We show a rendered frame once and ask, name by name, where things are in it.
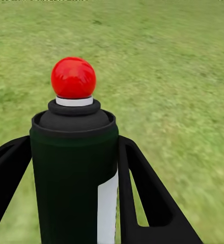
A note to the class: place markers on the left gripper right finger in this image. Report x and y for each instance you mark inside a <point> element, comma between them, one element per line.
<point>167,222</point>

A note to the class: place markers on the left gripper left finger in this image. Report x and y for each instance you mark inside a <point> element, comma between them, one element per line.
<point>15,156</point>

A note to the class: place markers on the pesticide atomizer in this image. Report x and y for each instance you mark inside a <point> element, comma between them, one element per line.
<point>75,160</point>

